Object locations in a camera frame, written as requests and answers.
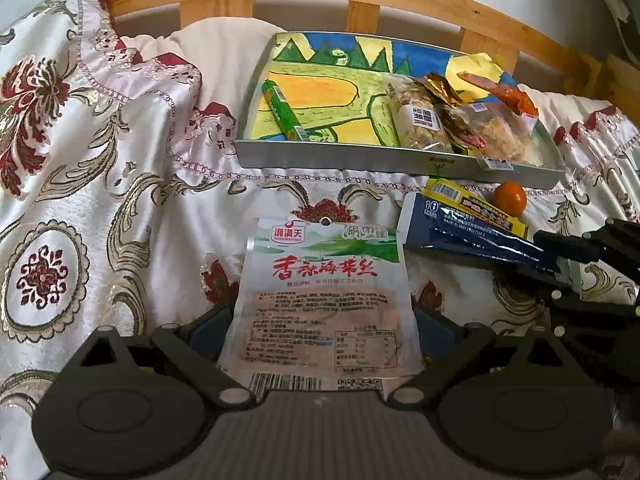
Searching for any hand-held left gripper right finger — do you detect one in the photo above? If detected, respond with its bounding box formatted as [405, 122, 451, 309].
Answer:
[386, 309, 587, 407]

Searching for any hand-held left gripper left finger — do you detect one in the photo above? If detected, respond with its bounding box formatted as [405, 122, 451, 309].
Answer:
[64, 305, 257, 407]

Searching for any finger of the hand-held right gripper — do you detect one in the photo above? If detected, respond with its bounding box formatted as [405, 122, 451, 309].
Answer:
[531, 216, 640, 275]
[492, 260, 640, 322]

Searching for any blue and white snack packet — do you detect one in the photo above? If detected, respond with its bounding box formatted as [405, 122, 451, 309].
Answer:
[397, 192, 572, 287]

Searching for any orange snack packet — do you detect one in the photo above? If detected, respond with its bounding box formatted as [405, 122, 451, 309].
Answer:
[456, 70, 541, 122]

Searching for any gold foil snack packet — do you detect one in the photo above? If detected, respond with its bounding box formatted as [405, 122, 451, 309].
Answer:
[423, 72, 482, 157]

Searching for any green sausage stick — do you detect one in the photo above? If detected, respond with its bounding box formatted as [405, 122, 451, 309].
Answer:
[261, 78, 313, 144]

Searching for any metal tray with painted bottom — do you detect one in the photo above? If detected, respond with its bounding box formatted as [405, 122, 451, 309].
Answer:
[233, 31, 569, 187]

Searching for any tangerine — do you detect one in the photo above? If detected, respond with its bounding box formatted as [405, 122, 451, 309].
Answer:
[492, 181, 528, 216]

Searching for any yellow box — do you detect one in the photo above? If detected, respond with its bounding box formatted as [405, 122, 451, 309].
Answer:
[423, 177, 529, 239]

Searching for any clear packet of shredded snack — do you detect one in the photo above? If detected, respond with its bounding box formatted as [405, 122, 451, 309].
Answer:
[464, 101, 547, 169]

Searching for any floral satin blanket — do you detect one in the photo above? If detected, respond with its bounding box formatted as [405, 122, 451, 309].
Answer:
[0, 0, 640, 480]

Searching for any clear packet with square label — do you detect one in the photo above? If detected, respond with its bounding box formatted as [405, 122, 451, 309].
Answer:
[386, 76, 457, 154]

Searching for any leaf patterned curtain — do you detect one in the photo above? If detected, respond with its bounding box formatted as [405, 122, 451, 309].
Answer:
[596, 0, 640, 63]

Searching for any cream pillow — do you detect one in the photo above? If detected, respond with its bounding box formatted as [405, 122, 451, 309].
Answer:
[119, 16, 282, 126]

